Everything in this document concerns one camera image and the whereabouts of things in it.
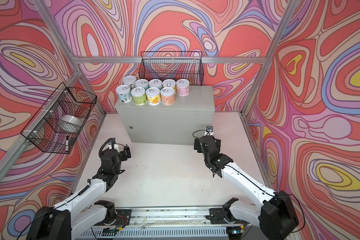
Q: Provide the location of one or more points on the light blue can front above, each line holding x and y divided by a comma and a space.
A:
142, 83

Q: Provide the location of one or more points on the black wire basket back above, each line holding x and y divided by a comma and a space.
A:
173, 65

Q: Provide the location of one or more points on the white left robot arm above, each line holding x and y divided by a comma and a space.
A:
78, 198

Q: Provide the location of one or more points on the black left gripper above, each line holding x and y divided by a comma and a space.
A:
123, 156

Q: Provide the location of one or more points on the black marker pen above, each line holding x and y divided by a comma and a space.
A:
67, 144

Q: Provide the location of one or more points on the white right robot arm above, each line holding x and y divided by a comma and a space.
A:
255, 192

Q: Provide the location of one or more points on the grey metal cabinet box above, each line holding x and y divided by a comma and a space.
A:
172, 124

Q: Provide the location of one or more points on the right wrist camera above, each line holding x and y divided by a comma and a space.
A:
209, 131

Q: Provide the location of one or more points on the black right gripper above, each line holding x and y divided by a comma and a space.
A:
197, 145

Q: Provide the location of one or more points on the black wire basket left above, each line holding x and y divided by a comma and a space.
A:
45, 134

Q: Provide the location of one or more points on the teal label can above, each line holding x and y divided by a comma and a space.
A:
124, 93

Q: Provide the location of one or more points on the blue label can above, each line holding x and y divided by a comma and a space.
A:
156, 83

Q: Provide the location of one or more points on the yellow green label can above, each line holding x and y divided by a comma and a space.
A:
153, 96

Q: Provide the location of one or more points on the orange label can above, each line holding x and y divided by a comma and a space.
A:
168, 96

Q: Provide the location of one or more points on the black wire basket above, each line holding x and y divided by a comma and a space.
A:
173, 65
45, 134

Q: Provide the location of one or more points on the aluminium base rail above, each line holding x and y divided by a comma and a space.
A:
182, 220

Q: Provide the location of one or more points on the pink label can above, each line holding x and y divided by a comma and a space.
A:
130, 81

